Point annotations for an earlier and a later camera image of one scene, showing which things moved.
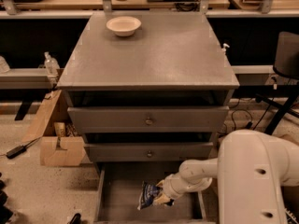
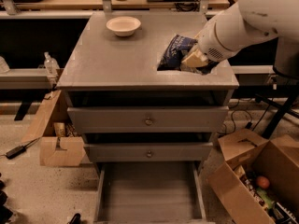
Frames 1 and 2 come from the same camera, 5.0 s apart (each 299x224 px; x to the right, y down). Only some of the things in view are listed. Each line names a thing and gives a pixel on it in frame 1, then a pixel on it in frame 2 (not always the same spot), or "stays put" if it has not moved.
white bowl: (124, 25) stays put
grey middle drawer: (149, 151) stays put
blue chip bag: (148, 194) to (175, 52)
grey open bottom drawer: (118, 188) stays put
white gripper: (170, 187) to (209, 45)
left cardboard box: (61, 143) stays put
